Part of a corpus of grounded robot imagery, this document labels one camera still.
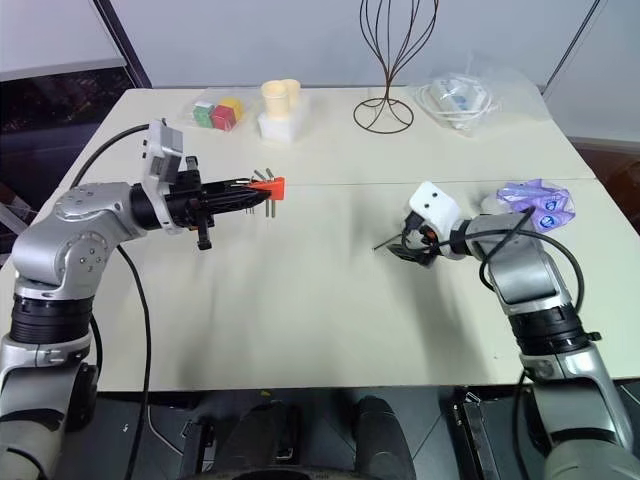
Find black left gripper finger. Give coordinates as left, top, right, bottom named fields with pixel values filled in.
left=200, top=177, right=255, bottom=197
left=204, top=191, right=275, bottom=213

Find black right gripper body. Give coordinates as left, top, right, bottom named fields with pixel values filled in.
left=402, top=211, right=444, bottom=262

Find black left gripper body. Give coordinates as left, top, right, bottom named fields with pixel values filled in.
left=167, top=156, right=217, bottom=252

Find orange hex key holder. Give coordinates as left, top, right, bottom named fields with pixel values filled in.
left=247, top=176, right=287, bottom=201

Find long steel hex key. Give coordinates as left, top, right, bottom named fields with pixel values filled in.
left=264, top=167, right=278, bottom=220

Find red cube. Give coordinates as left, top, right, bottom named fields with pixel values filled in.
left=209, top=104, right=237, bottom=133

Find clear bag with cubes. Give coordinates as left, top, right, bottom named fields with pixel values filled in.
left=180, top=88, right=262, bottom=135

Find green cube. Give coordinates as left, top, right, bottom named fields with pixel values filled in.
left=192, top=101, right=216, bottom=128

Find white foam block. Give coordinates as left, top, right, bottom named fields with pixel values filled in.
left=256, top=94, right=314, bottom=147

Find cream plastic cups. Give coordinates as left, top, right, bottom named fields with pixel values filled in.
left=260, top=80, right=292, bottom=120

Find crumpled purple plastic bag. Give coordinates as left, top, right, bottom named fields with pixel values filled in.
left=495, top=177, right=577, bottom=234

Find clear bag with power strip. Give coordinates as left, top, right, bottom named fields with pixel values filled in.
left=407, top=48, right=545, bottom=140

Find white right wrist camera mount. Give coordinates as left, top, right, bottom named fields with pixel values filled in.
left=408, top=182, right=460, bottom=237

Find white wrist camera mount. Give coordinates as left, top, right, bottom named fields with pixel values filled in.
left=408, top=182, right=460, bottom=237
left=140, top=118, right=187, bottom=232

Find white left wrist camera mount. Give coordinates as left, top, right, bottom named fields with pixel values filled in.
left=140, top=118, right=187, bottom=232

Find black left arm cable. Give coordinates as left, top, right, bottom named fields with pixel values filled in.
left=71, top=123, right=153, bottom=480

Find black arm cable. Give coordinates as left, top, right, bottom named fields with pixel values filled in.
left=478, top=206, right=586, bottom=322
left=71, top=123, right=153, bottom=480

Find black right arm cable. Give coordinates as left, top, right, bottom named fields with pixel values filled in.
left=478, top=206, right=586, bottom=322

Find black frame post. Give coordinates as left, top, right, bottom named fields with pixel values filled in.
left=542, top=0, right=603, bottom=97
left=91, top=0, right=154, bottom=91

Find dark wire stand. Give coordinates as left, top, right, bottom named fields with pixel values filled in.
left=352, top=0, right=442, bottom=134

